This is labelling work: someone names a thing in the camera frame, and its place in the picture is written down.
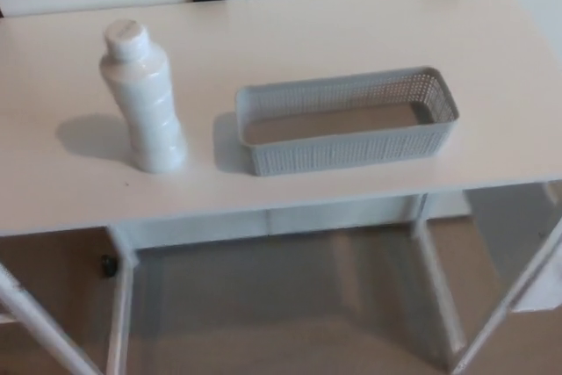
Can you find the white plastic bottle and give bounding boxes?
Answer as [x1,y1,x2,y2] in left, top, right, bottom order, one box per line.
[97,18,189,175]

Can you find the grey perforated plastic basket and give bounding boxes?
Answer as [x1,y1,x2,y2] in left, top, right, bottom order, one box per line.
[234,66,461,177]

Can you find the small black floor object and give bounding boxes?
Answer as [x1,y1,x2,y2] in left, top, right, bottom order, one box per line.
[99,253,120,278]

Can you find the white desk leg frame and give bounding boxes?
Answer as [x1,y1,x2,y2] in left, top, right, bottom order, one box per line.
[407,192,562,375]
[0,225,142,375]

